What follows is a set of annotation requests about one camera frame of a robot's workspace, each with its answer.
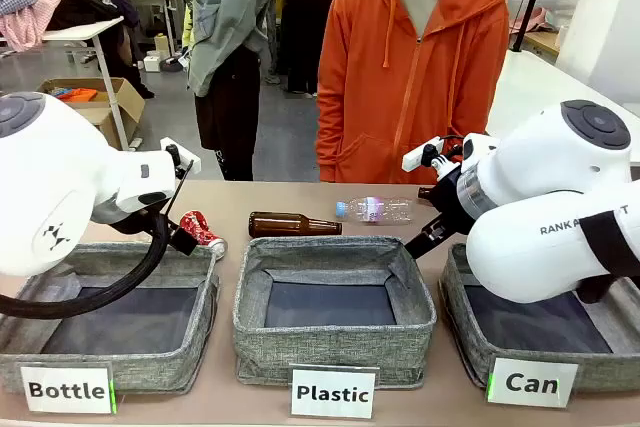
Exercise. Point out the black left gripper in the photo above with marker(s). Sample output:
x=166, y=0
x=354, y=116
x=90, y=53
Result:
x=145, y=224

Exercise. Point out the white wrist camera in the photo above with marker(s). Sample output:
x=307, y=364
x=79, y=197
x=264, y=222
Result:
x=194, y=161
x=415, y=157

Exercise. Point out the white table holding clothes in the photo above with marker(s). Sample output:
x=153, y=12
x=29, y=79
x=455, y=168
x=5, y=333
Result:
x=95, y=29

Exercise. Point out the grey basket behind Can sign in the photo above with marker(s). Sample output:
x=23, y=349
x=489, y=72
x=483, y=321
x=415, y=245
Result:
x=615, y=367

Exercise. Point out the open cardboard box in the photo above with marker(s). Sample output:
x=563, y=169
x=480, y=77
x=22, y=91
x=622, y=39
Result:
x=125, y=107

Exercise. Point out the grey basket behind Plastic sign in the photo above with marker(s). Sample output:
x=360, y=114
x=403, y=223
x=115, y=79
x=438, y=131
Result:
x=330, y=347

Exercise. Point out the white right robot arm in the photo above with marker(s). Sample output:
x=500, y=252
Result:
x=540, y=197

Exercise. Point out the orange cloth in box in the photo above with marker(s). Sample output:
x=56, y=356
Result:
x=75, y=94

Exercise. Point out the small white floor box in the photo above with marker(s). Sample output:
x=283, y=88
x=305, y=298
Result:
x=152, y=63

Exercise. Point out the plastic bottle with blue cap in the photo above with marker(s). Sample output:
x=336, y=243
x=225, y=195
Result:
x=380, y=209

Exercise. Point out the white Can label sign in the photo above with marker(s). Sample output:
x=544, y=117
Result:
x=531, y=383

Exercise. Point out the black slanted pole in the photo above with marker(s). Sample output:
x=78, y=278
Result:
x=530, y=2

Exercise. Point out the grey basket behind Bottle sign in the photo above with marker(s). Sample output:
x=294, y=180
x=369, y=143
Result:
x=150, y=372

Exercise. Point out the white Plastic label sign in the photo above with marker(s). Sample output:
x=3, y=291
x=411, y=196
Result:
x=332, y=393

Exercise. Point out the person in black clothes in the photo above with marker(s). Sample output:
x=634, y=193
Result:
x=310, y=22

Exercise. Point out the white Bottle label sign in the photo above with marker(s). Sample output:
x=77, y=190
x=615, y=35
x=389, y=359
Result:
x=65, y=389

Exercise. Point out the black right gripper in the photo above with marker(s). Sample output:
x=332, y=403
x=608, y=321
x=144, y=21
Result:
x=455, y=202

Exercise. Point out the black cloth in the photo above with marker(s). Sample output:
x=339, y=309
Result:
x=80, y=9

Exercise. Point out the person in orange hoodie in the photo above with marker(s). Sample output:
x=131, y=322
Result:
x=400, y=72

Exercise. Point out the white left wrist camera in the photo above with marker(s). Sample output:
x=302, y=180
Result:
x=194, y=161

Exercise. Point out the pink fabric by pole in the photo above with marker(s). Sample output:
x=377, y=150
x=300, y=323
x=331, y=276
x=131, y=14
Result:
x=542, y=19

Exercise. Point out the crushed red soda can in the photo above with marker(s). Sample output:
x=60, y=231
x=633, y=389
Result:
x=200, y=227

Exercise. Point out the pink cloth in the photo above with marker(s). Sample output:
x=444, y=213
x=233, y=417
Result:
x=30, y=22

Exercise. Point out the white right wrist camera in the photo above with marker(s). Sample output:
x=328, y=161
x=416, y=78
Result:
x=415, y=157

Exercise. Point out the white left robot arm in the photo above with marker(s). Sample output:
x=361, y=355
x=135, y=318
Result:
x=50, y=187

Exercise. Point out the person in grey jacket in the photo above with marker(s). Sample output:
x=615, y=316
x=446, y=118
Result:
x=225, y=7

